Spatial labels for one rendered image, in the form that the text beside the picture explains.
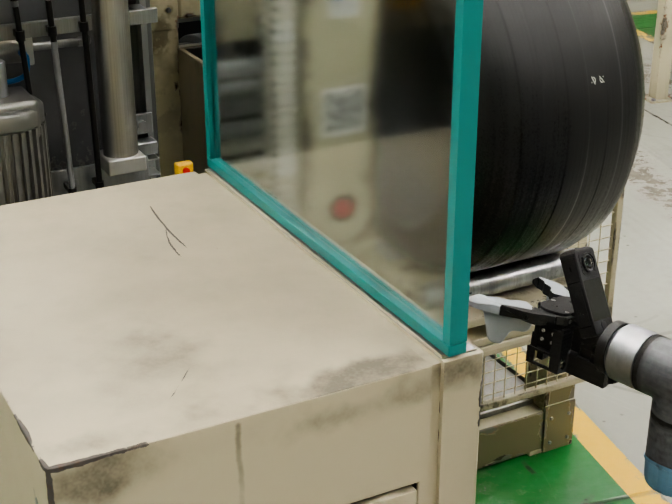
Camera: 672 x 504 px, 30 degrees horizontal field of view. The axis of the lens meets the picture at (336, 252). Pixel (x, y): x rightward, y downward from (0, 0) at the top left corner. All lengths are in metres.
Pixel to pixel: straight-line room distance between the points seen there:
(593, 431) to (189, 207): 2.16
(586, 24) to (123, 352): 1.02
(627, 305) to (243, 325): 3.04
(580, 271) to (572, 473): 1.69
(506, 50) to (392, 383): 0.85
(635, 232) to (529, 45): 2.88
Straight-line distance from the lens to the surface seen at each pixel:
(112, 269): 1.29
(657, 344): 1.58
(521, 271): 2.12
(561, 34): 1.89
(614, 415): 3.53
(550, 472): 3.26
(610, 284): 2.97
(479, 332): 2.13
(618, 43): 1.94
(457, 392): 1.13
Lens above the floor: 1.81
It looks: 24 degrees down
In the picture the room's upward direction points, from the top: straight up
